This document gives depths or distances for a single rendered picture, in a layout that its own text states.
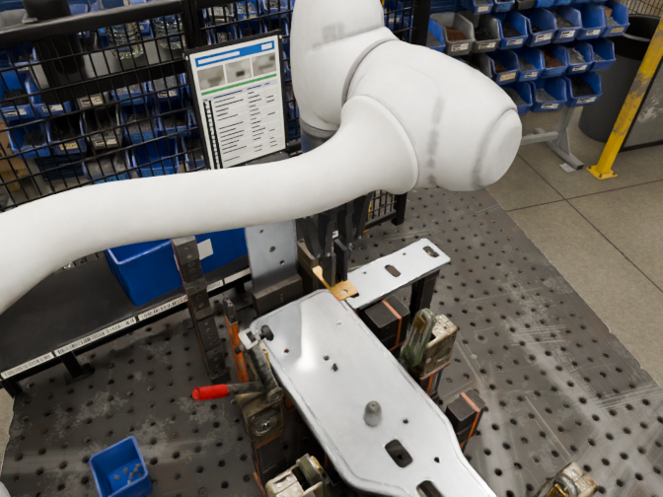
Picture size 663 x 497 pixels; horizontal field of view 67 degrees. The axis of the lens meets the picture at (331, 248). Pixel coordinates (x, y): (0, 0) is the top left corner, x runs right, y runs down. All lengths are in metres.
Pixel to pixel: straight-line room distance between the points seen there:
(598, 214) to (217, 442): 2.61
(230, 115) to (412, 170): 0.82
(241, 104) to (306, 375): 0.63
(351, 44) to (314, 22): 0.05
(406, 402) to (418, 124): 0.65
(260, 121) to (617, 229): 2.42
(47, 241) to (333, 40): 0.33
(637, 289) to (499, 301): 1.41
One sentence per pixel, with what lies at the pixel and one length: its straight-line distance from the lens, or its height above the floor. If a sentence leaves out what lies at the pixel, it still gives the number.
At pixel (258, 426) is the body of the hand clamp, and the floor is 0.99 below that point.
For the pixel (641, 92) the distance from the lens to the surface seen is 3.46.
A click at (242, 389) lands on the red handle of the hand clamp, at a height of 1.10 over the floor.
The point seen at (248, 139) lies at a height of 1.21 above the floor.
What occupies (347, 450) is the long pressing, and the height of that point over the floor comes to 1.00.
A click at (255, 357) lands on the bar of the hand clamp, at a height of 1.19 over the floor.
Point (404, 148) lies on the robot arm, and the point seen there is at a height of 1.62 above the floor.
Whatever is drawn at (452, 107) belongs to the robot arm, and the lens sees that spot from 0.45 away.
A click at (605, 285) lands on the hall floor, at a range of 2.88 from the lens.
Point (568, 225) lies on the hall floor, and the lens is 3.18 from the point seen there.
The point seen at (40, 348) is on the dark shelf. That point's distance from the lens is 1.17.
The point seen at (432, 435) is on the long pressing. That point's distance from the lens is 0.97.
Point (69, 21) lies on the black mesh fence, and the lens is 1.07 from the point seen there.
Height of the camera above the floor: 1.85
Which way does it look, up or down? 43 degrees down
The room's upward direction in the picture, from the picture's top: straight up
